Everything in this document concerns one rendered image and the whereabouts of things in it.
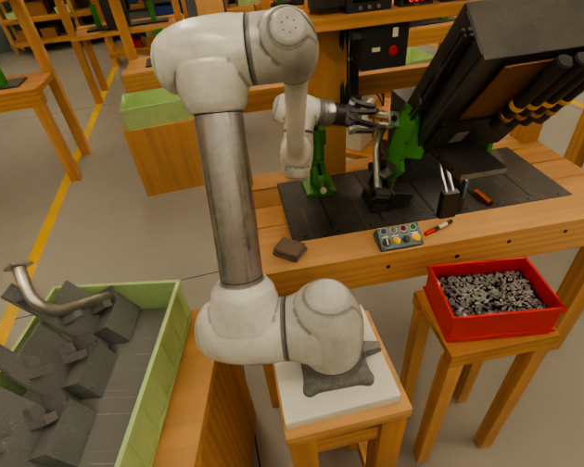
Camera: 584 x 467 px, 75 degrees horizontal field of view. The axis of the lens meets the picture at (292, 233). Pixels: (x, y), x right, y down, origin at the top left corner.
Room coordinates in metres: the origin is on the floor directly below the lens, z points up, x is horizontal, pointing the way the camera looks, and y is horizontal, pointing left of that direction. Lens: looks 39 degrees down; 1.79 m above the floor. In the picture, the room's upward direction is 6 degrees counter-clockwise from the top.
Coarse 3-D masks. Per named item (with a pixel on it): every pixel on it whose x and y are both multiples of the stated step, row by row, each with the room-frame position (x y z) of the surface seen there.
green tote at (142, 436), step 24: (96, 288) 0.86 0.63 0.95; (120, 288) 0.85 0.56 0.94; (144, 288) 0.85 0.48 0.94; (168, 288) 0.84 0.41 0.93; (168, 312) 0.72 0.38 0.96; (24, 336) 0.69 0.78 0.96; (168, 336) 0.67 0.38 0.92; (168, 360) 0.62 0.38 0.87; (0, 384) 0.56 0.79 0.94; (144, 384) 0.50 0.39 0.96; (168, 384) 0.57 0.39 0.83; (144, 408) 0.46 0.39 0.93; (144, 432) 0.42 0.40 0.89; (120, 456) 0.34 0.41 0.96; (144, 456) 0.38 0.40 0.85
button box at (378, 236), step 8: (408, 224) 1.01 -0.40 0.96; (416, 224) 1.01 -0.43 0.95; (376, 232) 0.99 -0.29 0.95; (400, 232) 0.99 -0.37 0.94; (408, 232) 0.98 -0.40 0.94; (416, 232) 0.98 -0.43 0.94; (376, 240) 0.99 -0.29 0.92; (392, 240) 0.96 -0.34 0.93; (400, 240) 0.96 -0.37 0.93; (384, 248) 0.94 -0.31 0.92; (392, 248) 0.94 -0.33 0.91
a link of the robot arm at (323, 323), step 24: (312, 288) 0.57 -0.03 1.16; (336, 288) 0.57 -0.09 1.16; (288, 312) 0.55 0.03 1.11; (312, 312) 0.52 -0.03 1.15; (336, 312) 0.51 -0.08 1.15; (360, 312) 0.55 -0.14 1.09; (288, 336) 0.51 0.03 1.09; (312, 336) 0.49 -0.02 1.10; (336, 336) 0.48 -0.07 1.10; (360, 336) 0.51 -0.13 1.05; (312, 360) 0.48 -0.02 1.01; (336, 360) 0.48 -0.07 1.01
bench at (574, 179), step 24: (504, 144) 1.63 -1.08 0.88; (528, 144) 1.61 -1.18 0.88; (360, 168) 1.55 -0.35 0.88; (552, 168) 1.38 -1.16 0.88; (576, 168) 1.36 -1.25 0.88; (264, 192) 1.43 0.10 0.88; (576, 192) 1.19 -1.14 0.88; (264, 216) 1.25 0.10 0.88; (264, 240) 1.09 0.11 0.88; (576, 264) 1.10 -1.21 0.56; (576, 288) 1.05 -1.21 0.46; (576, 312) 1.03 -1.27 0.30
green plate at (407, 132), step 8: (408, 104) 1.28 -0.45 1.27; (408, 112) 1.25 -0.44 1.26; (400, 120) 1.27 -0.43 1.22; (408, 120) 1.23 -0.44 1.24; (416, 120) 1.18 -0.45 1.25; (400, 128) 1.26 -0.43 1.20; (408, 128) 1.21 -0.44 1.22; (416, 128) 1.19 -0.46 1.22; (400, 136) 1.24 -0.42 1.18; (408, 136) 1.19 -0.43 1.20; (416, 136) 1.19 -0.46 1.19; (392, 144) 1.27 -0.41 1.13; (400, 144) 1.22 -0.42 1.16; (408, 144) 1.18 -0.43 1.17; (416, 144) 1.19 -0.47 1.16; (392, 152) 1.25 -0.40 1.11; (400, 152) 1.20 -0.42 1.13; (408, 152) 1.19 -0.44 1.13; (416, 152) 1.19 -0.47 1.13; (392, 160) 1.23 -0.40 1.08; (400, 160) 1.18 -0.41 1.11
